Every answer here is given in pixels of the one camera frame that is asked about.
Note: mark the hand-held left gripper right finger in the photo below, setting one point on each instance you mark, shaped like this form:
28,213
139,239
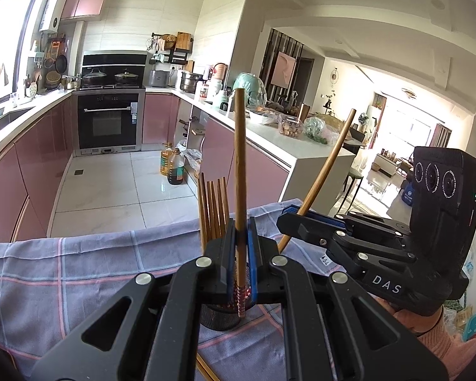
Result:
253,262

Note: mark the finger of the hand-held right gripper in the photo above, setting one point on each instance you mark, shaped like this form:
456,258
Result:
305,230
321,219

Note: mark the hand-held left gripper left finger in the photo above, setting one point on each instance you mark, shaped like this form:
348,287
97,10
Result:
222,262

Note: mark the pile of wooden chopsticks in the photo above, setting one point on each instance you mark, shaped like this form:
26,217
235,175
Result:
214,214

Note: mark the black mesh utensil holder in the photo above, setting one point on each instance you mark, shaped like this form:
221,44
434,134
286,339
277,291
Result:
218,317

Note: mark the light tan wooden chopstick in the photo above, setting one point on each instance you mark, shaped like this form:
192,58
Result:
329,158

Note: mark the dark brown wooden chopstick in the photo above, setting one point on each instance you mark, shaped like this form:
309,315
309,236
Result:
240,166

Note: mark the person's right forearm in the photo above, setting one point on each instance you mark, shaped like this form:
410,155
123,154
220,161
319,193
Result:
448,349

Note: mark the white peninsula counter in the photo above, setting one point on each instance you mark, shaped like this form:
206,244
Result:
321,174

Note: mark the pink peninsula cabinet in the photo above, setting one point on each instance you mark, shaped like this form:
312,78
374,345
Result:
261,174

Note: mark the bag of green vegetables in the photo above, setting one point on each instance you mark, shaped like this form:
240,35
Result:
315,129

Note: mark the glass jar with snacks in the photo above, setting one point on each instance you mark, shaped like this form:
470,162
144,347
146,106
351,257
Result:
290,127

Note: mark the dark oil bottle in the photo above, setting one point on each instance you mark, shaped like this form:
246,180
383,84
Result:
175,170

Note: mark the yellow oil bottle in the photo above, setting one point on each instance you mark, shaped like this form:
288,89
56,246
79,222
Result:
164,162

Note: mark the round ceiling lamp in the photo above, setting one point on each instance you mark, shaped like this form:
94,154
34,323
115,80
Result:
408,93

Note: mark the green round appliance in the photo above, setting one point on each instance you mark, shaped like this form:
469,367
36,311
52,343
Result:
256,87

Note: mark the narrow pink base cabinet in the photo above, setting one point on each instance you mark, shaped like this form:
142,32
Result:
158,119

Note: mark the grey plaid tablecloth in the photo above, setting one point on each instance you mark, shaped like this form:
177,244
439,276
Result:
63,285

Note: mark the pink kettle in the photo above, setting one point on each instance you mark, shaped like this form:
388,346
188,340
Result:
220,72

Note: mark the built-in black oven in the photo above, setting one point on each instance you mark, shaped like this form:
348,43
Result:
107,123

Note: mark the stainless steel stockpot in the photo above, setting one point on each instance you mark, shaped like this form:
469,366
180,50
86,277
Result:
190,83

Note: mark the cooking pot with lid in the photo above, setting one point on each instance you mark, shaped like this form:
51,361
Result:
127,79

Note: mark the long pink base cabinet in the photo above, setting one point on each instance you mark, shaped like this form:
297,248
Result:
31,158

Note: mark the black wok with lid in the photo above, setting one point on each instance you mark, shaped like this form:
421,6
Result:
94,78

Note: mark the black range hood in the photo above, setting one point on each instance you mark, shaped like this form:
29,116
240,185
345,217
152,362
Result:
115,60

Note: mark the kitchen sink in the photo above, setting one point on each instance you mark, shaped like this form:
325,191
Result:
12,119

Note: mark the white water heater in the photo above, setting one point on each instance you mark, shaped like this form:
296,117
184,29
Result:
52,10

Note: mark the kitchen window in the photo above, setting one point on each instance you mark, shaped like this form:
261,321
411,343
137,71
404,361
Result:
4,27

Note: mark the round wall clock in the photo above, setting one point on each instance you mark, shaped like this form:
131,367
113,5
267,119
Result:
335,78

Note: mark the pink wall picture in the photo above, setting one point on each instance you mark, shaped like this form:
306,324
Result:
283,69

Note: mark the black wall shelf rack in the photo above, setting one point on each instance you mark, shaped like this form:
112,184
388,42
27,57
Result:
174,53

